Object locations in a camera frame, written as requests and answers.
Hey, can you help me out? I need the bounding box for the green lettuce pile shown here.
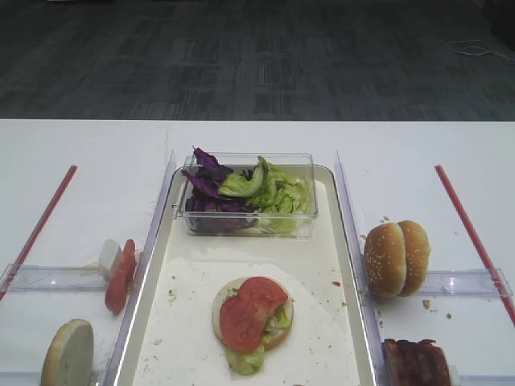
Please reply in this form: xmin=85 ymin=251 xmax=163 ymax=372
xmin=218 ymin=156 xmax=311 ymax=236

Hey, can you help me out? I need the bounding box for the purple lettuce pile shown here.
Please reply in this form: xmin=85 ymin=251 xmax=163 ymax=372
xmin=182 ymin=147 xmax=256 ymax=235

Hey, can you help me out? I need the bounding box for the tomato slice on bun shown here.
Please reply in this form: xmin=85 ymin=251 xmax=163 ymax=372
xmin=220 ymin=276 xmax=290 ymax=352

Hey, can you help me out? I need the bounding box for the standing tomato slice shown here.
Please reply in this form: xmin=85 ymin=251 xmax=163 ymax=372
xmin=105 ymin=239 xmax=137 ymax=314

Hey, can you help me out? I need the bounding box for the green lettuce under tomato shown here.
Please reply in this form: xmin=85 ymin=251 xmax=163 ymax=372
xmin=220 ymin=285 xmax=292 ymax=376

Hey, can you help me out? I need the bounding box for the stack of bacon slices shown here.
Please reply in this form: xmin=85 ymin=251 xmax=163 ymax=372
xmin=382 ymin=339 xmax=453 ymax=386

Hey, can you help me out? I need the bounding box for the clear plastic salad container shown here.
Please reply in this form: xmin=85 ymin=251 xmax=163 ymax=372
xmin=176 ymin=147 xmax=318 ymax=238

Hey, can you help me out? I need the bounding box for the right clear acrylic divider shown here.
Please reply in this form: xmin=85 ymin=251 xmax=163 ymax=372
xmin=334 ymin=153 xmax=391 ymax=385

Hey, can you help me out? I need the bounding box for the clear acrylic divider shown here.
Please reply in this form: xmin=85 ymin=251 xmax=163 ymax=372
xmin=334 ymin=153 xmax=391 ymax=385
xmin=90 ymin=150 xmax=176 ymax=385

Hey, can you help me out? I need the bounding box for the sesame bun top front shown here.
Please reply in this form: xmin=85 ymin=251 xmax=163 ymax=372
xmin=364 ymin=223 xmax=407 ymax=298

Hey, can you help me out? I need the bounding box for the sesame bun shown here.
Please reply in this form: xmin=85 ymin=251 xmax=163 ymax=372
xmin=364 ymin=223 xmax=407 ymax=298
xmin=398 ymin=220 xmax=431 ymax=297

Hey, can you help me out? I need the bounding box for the bottom bun on tray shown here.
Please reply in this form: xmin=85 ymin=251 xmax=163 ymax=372
xmin=212 ymin=277 xmax=294 ymax=350

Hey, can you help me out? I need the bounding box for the white plastic pusher block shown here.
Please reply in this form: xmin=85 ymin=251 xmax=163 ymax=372
xmin=98 ymin=239 xmax=122 ymax=281

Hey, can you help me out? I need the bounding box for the sesame bun top rear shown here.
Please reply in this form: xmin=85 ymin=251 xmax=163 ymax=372
xmin=398 ymin=220 xmax=431 ymax=297

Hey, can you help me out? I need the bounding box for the white metal tray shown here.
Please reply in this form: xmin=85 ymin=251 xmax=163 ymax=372
xmin=117 ymin=166 xmax=374 ymax=385

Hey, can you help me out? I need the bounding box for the left red tape strip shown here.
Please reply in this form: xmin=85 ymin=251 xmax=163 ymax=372
xmin=0 ymin=165 xmax=77 ymax=300

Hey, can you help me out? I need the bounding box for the red tape strip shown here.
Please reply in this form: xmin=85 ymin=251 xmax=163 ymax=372
xmin=435 ymin=165 xmax=514 ymax=322
xmin=0 ymin=165 xmax=77 ymax=300

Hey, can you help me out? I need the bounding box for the left clear acrylic divider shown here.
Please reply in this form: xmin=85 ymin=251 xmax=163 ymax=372
xmin=90 ymin=150 xmax=176 ymax=385

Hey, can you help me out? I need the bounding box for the right red tape strip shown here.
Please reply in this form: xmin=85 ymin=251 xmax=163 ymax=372
xmin=435 ymin=165 xmax=514 ymax=322

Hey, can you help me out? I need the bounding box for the standing bun bottom half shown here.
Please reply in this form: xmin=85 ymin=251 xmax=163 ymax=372
xmin=40 ymin=318 xmax=93 ymax=386

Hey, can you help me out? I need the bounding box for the upper right acrylic rail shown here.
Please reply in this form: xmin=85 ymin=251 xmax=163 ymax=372
xmin=417 ymin=269 xmax=513 ymax=299

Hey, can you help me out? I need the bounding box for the acrylic rail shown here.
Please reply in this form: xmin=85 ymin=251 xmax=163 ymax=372
xmin=417 ymin=269 xmax=513 ymax=299
xmin=1 ymin=264 xmax=108 ymax=292
xmin=449 ymin=365 xmax=515 ymax=386

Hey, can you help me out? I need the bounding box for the upper left acrylic rail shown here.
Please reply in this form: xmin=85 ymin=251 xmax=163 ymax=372
xmin=1 ymin=264 xmax=108 ymax=292

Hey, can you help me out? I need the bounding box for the white cable on floor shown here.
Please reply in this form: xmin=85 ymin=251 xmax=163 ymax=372
xmin=449 ymin=39 xmax=515 ymax=64

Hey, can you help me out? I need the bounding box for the lower right acrylic rail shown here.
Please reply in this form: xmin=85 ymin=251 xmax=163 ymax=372
xmin=449 ymin=365 xmax=515 ymax=386

